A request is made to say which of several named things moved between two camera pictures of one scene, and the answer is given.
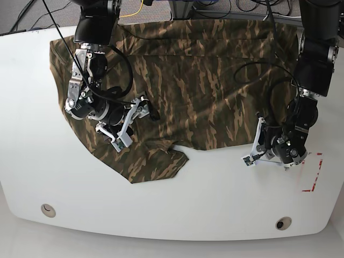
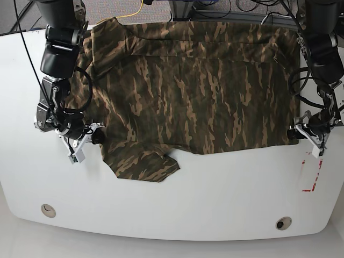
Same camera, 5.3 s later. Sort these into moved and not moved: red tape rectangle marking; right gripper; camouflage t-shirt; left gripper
Moved: left gripper; right gripper
Not moved: red tape rectangle marking; camouflage t-shirt
